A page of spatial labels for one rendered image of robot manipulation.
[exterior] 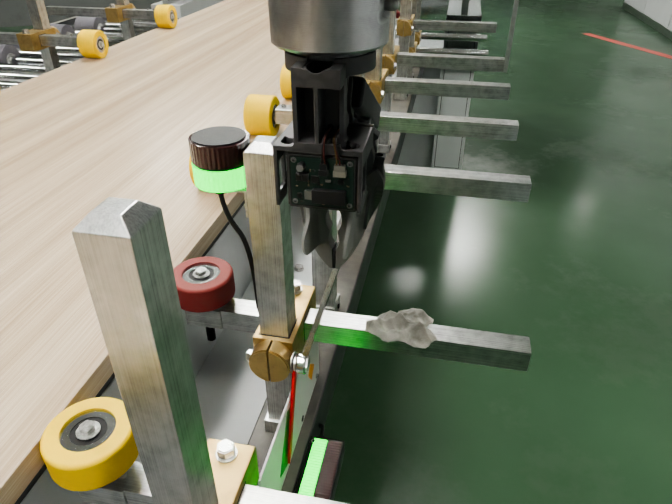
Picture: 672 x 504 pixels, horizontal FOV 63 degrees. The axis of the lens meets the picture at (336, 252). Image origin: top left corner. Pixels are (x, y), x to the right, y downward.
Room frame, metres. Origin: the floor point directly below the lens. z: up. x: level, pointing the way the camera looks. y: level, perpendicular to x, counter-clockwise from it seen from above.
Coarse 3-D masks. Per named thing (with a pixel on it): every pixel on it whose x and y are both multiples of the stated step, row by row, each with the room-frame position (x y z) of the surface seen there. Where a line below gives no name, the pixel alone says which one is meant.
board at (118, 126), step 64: (128, 64) 1.65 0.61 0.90; (192, 64) 1.65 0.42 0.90; (256, 64) 1.65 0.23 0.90; (0, 128) 1.11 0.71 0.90; (64, 128) 1.11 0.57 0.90; (128, 128) 1.11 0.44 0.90; (192, 128) 1.11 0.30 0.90; (0, 192) 0.81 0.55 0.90; (64, 192) 0.81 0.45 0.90; (128, 192) 0.81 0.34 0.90; (192, 192) 0.81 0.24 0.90; (0, 256) 0.62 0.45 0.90; (64, 256) 0.62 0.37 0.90; (192, 256) 0.63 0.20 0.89; (0, 320) 0.48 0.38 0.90; (64, 320) 0.48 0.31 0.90; (0, 384) 0.39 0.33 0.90; (64, 384) 0.39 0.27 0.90; (0, 448) 0.31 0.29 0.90
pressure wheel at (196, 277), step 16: (208, 256) 0.61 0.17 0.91; (176, 272) 0.57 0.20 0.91; (192, 272) 0.58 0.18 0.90; (208, 272) 0.57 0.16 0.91; (224, 272) 0.57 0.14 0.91; (192, 288) 0.54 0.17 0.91; (208, 288) 0.54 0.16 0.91; (224, 288) 0.55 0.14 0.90; (192, 304) 0.53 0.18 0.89; (208, 304) 0.53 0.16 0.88; (224, 304) 0.54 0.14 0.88; (208, 336) 0.57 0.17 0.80
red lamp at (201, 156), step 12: (192, 144) 0.50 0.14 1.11; (240, 144) 0.50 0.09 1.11; (192, 156) 0.50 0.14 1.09; (204, 156) 0.49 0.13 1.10; (216, 156) 0.49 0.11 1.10; (228, 156) 0.49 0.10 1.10; (240, 156) 0.50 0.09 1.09; (204, 168) 0.49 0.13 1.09; (216, 168) 0.49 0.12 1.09; (228, 168) 0.49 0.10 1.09
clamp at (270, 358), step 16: (304, 288) 0.59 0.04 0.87; (304, 304) 0.55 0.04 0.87; (304, 320) 0.53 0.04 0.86; (256, 336) 0.49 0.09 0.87; (272, 336) 0.49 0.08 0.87; (304, 336) 0.53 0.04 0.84; (256, 352) 0.47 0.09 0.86; (272, 352) 0.47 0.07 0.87; (288, 352) 0.47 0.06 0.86; (256, 368) 0.47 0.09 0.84; (272, 368) 0.46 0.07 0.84; (288, 368) 0.46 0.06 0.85
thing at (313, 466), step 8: (320, 440) 0.48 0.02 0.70; (312, 448) 0.46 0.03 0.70; (320, 448) 0.46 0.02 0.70; (312, 456) 0.45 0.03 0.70; (320, 456) 0.45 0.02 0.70; (312, 464) 0.44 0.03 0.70; (320, 464) 0.44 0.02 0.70; (304, 472) 0.43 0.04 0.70; (312, 472) 0.43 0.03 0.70; (304, 480) 0.42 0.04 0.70; (312, 480) 0.42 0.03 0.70; (304, 488) 0.40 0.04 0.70; (312, 488) 0.40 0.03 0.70; (312, 496) 0.39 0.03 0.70
